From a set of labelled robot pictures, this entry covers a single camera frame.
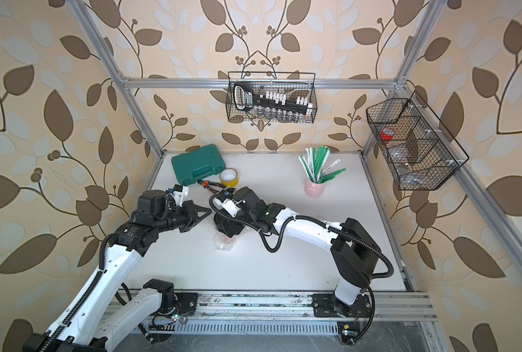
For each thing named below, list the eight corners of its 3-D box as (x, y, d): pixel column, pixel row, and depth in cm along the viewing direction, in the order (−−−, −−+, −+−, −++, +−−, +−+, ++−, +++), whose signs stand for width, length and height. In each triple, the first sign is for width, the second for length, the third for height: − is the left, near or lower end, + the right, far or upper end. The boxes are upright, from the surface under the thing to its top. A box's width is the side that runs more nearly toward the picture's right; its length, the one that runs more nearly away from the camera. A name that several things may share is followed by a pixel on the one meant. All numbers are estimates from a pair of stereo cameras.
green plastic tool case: (182, 190, 107) (180, 185, 103) (172, 163, 118) (169, 158, 115) (227, 171, 114) (226, 166, 111) (213, 148, 126) (212, 142, 122)
